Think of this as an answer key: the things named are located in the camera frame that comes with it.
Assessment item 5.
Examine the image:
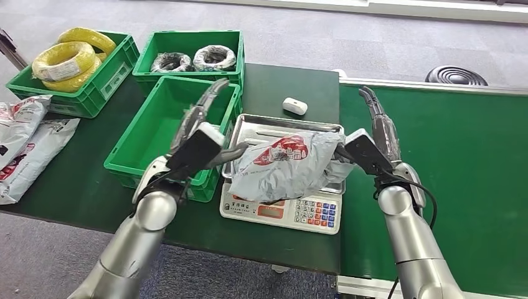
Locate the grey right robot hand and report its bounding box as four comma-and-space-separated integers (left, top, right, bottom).
357, 85, 428, 209

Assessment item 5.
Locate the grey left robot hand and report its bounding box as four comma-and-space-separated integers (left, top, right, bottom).
131, 78, 249, 204

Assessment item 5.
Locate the grey plastic mailer red print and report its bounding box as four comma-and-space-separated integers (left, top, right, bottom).
228, 131, 356, 204
0, 118, 81, 206
0, 95, 53, 170

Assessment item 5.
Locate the green conveyor belt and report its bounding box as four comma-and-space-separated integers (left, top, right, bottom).
337, 78, 528, 299

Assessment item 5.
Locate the empty green plastic crate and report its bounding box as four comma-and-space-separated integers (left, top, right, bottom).
103, 75, 243, 204

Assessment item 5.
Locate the green crate holding wrapped coils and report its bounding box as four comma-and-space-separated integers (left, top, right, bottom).
133, 29, 246, 93

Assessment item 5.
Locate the black ribbed round disc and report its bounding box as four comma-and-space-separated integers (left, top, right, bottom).
425, 65, 489, 87

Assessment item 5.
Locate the small white plastic device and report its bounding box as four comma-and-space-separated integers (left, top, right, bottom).
282, 97, 309, 116

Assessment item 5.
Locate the green crate holding yellow coils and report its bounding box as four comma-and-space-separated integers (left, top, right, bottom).
6, 31, 141, 120

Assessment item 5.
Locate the white electronic scale steel tray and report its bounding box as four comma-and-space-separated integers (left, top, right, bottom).
219, 113, 346, 235

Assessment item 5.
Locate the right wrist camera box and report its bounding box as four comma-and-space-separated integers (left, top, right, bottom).
344, 128, 395, 176

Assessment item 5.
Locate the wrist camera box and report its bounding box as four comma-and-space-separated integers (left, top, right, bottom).
166, 122, 225, 181
344, 128, 395, 176

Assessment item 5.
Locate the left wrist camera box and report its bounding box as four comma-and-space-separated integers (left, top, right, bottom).
166, 122, 225, 181

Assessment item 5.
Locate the black wrapped wire coil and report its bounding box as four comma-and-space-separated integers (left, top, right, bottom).
150, 52, 194, 74

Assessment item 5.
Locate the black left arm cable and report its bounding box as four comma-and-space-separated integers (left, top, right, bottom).
128, 167, 192, 219

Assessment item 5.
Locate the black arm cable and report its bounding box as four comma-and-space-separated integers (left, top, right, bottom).
373, 172, 438, 299
128, 167, 192, 219

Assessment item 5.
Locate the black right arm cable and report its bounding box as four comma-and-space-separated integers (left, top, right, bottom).
373, 172, 438, 299

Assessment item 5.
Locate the yellow wire coil white label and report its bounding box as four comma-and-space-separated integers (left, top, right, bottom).
31, 41, 97, 82

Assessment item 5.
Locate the dark metal frame leg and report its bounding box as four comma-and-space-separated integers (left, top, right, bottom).
0, 27, 29, 71

